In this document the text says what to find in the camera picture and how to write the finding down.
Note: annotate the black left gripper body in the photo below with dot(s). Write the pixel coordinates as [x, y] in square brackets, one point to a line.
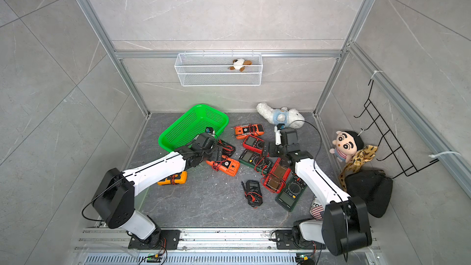
[214, 154]

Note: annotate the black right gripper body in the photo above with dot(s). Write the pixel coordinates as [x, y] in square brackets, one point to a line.
[276, 151]

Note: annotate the green plastic basket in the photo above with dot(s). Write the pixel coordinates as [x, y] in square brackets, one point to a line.
[190, 124]

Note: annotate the orange multimeter with black leads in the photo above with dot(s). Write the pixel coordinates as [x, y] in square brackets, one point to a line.
[226, 165]

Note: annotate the small black multimeter red leads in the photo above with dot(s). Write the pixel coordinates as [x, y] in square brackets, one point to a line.
[252, 192]

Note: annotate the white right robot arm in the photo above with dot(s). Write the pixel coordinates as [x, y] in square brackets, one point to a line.
[345, 226]

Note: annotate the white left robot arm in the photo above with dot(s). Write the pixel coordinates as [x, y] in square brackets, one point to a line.
[114, 198]

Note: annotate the dark green multimeter yellow button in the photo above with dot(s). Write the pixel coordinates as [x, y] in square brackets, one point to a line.
[256, 161]

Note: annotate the red multimeter brown screen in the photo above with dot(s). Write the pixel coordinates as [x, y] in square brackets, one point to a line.
[276, 178]

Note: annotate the red multimeter with leads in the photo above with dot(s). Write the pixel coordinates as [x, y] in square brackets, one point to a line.
[254, 144]

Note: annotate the orange multimeter back side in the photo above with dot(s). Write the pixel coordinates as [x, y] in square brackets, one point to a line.
[242, 131]

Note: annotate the green multimeter grey screen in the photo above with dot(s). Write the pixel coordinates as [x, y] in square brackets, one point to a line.
[292, 192]

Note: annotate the white plush dog blue shirt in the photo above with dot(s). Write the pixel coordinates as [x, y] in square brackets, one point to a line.
[290, 118]

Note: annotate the cartoon boy plush doll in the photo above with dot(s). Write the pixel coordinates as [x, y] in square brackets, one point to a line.
[346, 145]

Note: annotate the newspaper flag print pouch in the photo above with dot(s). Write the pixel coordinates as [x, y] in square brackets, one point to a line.
[317, 211]

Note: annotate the leopard print cloth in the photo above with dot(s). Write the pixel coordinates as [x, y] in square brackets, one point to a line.
[362, 157]

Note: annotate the small brown white plush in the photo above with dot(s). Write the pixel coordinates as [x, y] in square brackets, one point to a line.
[240, 64]

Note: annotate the black fabric bag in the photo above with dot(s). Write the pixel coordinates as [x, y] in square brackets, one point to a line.
[374, 187]

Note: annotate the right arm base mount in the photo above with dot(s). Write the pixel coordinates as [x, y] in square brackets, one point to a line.
[291, 239]

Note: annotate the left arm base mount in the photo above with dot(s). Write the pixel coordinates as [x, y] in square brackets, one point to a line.
[167, 238]

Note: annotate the black wire wall rack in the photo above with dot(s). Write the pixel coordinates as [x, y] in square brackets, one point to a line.
[388, 141]

